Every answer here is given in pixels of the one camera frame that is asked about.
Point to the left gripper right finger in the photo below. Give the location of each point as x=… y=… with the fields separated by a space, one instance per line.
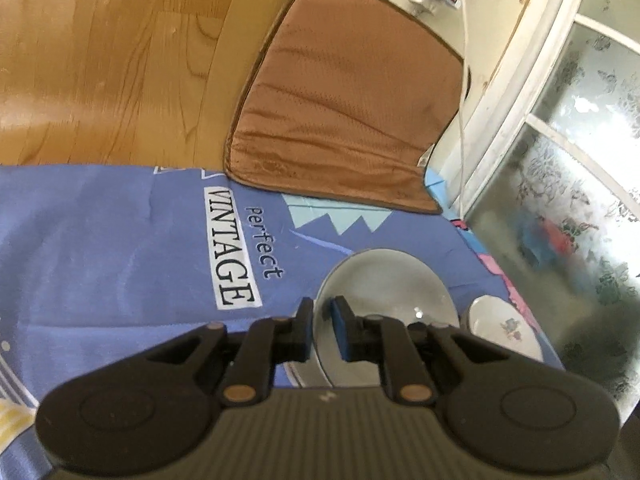
x=386 y=343

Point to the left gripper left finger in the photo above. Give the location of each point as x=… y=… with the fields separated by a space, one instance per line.
x=255 y=354

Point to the red floral bowl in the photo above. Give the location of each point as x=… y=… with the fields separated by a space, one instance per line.
x=377 y=281

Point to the floral plate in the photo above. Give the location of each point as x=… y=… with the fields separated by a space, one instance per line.
x=495 y=320
x=304 y=375

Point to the blue patterned tablecloth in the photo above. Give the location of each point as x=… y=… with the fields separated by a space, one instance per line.
x=100 y=262

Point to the frosted floral glass door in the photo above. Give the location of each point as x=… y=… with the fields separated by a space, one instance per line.
x=555 y=197

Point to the brown seat cushion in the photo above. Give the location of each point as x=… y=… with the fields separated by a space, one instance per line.
x=344 y=99

